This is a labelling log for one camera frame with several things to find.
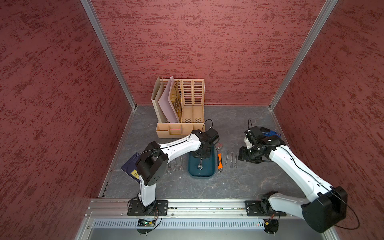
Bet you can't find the aluminium front rail frame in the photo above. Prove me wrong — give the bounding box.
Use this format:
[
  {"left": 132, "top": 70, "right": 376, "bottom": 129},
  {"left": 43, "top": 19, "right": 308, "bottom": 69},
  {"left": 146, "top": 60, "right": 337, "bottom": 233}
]
[{"left": 76, "top": 199, "right": 339, "bottom": 240}]

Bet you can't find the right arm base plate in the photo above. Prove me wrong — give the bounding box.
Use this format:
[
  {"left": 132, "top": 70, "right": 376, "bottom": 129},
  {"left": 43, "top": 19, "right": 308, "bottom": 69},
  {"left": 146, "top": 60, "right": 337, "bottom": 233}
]
[{"left": 245, "top": 201, "right": 287, "bottom": 218}]

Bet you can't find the blue black stapler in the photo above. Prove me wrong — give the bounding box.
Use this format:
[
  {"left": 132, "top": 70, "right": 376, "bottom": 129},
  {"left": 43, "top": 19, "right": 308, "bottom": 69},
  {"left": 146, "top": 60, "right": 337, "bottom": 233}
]
[{"left": 260, "top": 127, "right": 281, "bottom": 138}]

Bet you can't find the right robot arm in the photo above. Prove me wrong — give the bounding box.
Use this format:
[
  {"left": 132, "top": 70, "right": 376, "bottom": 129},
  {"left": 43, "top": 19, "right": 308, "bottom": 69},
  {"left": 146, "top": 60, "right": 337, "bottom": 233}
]
[{"left": 239, "top": 136, "right": 348, "bottom": 233}]

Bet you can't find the beige cardboard folder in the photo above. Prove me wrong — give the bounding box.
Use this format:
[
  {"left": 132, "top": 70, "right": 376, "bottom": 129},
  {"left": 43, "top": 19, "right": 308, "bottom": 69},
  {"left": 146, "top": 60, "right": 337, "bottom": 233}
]
[{"left": 151, "top": 77, "right": 168, "bottom": 124}]

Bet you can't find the purple book yellow label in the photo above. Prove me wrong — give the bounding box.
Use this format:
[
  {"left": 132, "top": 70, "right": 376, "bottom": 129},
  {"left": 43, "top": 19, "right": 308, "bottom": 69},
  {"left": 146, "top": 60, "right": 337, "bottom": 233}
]
[{"left": 121, "top": 153, "right": 141, "bottom": 183}]

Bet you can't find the pink paper folder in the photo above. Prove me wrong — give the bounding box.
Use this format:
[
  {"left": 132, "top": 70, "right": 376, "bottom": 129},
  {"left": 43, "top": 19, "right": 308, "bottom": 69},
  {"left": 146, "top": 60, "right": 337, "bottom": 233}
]
[{"left": 159, "top": 77, "right": 179, "bottom": 124}]

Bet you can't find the small steel open-end wrench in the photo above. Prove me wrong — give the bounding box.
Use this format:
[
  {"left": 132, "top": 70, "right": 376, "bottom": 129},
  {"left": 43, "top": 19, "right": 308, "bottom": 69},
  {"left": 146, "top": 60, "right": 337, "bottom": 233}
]
[{"left": 173, "top": 159, "right": 177, "bottom": 173}]

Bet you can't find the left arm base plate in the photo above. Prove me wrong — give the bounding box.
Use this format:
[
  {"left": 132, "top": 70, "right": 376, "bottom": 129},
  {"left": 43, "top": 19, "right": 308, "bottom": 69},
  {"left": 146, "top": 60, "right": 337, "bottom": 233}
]
[{"left": 127, "top": 199, "right": 169, "bottom": 217}]

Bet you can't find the teal plastic storage box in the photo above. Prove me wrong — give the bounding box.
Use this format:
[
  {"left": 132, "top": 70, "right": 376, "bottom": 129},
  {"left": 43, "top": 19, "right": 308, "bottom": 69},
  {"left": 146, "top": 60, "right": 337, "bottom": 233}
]
[{"left": 188, "top": 148, "right": 217, "bottom": 179}]

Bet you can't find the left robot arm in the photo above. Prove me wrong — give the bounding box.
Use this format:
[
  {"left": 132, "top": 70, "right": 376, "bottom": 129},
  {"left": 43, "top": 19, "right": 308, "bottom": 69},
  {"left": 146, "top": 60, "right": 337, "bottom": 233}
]
[{"left": 136, "top": 128, "right": 219, "bottom": 207}]

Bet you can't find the small steel combination wrench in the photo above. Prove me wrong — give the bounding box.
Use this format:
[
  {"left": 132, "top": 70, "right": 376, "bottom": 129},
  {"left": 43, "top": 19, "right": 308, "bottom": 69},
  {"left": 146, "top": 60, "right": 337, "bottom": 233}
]
[{"left": 225, "top": 151, "right": 230, "bottom": 166}]

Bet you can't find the wooden desk file organizer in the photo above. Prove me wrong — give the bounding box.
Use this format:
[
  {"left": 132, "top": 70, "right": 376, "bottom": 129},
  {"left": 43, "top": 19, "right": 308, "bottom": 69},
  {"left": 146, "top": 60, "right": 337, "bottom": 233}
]
[{"left": 156, "top": 78, "right": 205, "bottom": 139}]

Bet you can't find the large steel open-end wrench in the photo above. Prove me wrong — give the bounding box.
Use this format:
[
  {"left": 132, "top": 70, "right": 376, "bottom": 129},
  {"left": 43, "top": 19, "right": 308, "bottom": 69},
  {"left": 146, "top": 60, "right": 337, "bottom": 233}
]
[{"left": 179, "top": 157, "right": 184, "bottom": 172}]

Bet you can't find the yellow patterned book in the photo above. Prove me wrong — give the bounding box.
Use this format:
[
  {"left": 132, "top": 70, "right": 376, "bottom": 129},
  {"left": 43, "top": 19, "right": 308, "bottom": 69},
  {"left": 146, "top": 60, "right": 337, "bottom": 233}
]
[{"left": 169, "top": 78, "right": 182, "bottom": 123}]

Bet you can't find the orange handled adjustable wrench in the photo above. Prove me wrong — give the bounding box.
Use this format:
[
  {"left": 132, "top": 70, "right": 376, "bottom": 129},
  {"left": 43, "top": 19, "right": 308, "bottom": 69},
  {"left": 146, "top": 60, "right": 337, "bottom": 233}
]
[{"left": 216, "top": 143, "right": 223, "bottom": 173}]

